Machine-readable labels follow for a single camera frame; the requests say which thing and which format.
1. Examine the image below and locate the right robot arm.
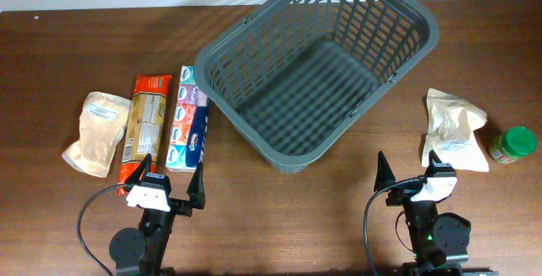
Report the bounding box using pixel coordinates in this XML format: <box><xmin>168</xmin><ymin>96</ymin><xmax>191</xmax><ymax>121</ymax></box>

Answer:
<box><xmin>373</xmin><ymin>152</ymin><xmax>471</xmax><ymax>275</ymax></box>

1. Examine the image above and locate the grey plastic basket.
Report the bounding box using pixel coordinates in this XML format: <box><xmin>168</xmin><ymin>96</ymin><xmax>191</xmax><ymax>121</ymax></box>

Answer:
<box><xmin>194</xmin><ymin>0</ymin><xmax>440</xmax><ymax>174</ymax></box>

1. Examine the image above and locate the green lidded jar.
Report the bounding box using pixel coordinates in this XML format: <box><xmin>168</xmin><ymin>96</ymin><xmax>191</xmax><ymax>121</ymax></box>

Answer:
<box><xmin>489</xmin><ymin>126</ymin><xmax>538</xmax><ymax>164</ymax></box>

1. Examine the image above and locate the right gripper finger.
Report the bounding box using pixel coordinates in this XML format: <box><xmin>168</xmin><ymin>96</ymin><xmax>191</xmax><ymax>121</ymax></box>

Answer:
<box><xmin>424</xmin><ymin>150</ymin><xmax>442</xmax><ymax>176</ymax></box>
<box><xmin>373</xmin><ymin>151</ymin><xmax>395</xmax><ymax>192</ymax></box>

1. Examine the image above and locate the beige pouch with label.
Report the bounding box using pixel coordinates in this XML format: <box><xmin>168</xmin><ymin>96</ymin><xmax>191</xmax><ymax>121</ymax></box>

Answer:
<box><xmin>62</xmin><ymin>91</ymin><xmax>131</xmax><ymax>178</ymax></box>

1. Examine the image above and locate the orange pasta packet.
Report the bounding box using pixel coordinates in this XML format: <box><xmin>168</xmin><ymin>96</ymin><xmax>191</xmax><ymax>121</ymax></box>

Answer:
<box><xmin>119</xmin><ymin>75</ymin><xmax>172</xmax><ymax>184</ymax></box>

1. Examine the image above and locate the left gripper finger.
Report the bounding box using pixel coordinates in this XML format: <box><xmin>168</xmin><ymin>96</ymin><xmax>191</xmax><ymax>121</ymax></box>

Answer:
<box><xmin>124</xmin><ymin>153</ymin><xmax>152</xmax><ymax>185</ymax></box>
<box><xmin>186</xmin><ymin>162</ymin><xmax>206</xmax><ymax>209</ymax></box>

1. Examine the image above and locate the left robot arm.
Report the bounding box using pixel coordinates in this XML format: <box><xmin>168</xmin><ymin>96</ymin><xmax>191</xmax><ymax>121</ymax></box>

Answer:
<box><xmin>109</xmin><ymin>155</ymin><xmax>206</xmax><ymax>276</ymax></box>

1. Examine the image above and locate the Kleenex tissue multipack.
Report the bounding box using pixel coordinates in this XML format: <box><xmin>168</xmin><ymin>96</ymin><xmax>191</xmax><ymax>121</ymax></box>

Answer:
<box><xmin>165</xmin><ymin>65</ymin><xmax>210</xmax><ymax>173</ymax></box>

